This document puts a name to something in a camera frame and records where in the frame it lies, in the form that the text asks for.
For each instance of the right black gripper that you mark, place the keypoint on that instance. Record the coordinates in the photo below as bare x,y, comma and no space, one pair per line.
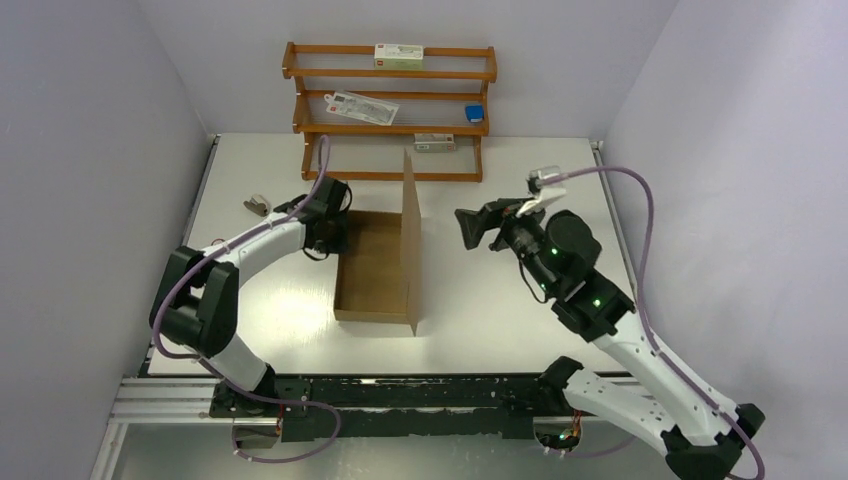
500,213

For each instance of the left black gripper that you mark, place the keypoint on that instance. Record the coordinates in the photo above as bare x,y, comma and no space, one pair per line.
341,245

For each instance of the brown cardboard box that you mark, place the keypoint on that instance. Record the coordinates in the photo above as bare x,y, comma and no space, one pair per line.
379,277

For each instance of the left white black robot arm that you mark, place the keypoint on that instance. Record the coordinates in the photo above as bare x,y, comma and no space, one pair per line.
197,302

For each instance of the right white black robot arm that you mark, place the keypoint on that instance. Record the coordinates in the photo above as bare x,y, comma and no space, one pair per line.
700,433

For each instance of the small white red box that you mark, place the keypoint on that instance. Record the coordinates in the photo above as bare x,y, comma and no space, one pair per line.
434,142

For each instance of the white green box top shelf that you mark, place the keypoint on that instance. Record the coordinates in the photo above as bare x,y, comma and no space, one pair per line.
398,57

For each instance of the small grey brown clip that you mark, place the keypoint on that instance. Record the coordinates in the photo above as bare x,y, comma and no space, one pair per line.
258,205

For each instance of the wooden three-tier shelf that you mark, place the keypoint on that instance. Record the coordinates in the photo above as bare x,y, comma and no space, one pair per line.
438,113

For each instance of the small blue object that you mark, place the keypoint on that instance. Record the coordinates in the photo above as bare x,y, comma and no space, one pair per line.
474,113

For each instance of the clear plastic blister package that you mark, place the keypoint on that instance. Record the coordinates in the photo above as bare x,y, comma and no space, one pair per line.
361,108

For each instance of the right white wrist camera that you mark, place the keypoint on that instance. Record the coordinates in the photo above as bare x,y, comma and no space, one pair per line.
546,186

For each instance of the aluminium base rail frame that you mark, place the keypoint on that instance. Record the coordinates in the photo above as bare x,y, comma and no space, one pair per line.
507,405

